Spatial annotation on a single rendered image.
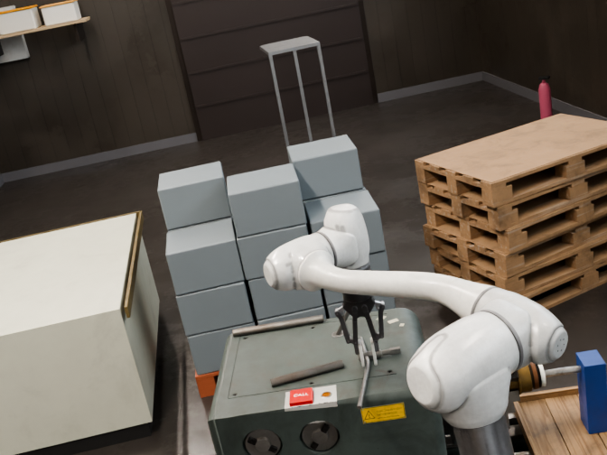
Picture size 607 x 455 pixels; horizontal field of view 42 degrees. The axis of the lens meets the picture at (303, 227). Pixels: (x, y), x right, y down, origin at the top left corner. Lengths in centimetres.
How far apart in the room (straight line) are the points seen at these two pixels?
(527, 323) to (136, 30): 957
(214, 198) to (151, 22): 636
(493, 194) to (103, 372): 231
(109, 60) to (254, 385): 894
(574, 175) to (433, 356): 353
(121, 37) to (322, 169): 652
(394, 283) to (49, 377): 287
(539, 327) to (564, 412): 104
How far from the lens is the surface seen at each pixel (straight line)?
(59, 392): 440
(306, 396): 207
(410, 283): 175
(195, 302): 444
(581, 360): 239
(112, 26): 1083
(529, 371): 234
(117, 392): 438
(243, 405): 211
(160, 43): 1082
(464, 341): 148
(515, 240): 471
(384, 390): 206
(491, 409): 152
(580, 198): 501
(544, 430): 251
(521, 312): 157
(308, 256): 184
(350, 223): 193
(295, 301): 448
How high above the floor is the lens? 235
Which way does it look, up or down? 20 degrees down
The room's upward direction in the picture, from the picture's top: 11 degrees counter-clockwise
